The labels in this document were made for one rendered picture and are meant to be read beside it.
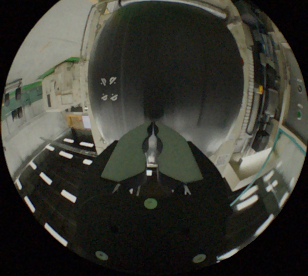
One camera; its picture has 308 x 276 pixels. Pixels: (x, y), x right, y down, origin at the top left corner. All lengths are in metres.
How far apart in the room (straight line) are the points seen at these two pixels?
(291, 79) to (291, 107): 0.12
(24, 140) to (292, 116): 12.18
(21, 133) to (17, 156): 2.14
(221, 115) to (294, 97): 0.46
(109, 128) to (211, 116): 0.15
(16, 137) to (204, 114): 11.50
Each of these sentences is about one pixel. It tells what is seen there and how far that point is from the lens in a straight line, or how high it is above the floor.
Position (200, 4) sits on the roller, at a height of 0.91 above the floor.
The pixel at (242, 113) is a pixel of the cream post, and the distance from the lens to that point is 0.50.
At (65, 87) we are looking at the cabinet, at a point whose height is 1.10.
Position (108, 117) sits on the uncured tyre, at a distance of 0.16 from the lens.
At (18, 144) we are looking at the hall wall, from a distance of 11.57.
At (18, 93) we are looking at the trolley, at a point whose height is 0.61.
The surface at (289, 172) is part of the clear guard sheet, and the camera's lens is 0.56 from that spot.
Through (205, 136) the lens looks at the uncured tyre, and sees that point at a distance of 0.18.
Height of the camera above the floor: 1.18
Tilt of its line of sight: 22 degrees up
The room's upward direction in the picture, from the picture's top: 179 degrees counter-clockwise
